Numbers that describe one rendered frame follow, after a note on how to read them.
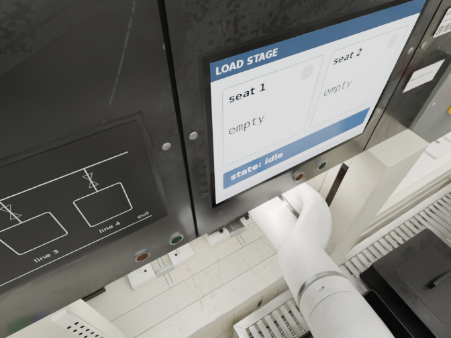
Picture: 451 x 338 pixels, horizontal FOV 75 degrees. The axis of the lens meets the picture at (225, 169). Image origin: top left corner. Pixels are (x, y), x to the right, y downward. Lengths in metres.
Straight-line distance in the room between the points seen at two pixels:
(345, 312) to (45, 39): 0.41
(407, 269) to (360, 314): 0.75
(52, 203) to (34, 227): 0.03
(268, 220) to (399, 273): 0.59
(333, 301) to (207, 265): 0.62
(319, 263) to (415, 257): 0.73
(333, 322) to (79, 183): 0.34
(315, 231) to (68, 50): 0.50
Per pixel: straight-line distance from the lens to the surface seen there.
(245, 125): 0.32
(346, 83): 0.41
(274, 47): 0.29
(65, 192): 0.29
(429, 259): 1.23
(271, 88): 0.32
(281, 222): 0.67
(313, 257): 0.52
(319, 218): 0.61
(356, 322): 0.43
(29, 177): 0.27
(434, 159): 1.54
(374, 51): 0.42
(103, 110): 0.24
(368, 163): 0.64
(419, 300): 1.15
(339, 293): 0.46
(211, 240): 1.02
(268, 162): 0.40
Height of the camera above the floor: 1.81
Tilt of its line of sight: 50 degrees down
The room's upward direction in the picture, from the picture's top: straight up
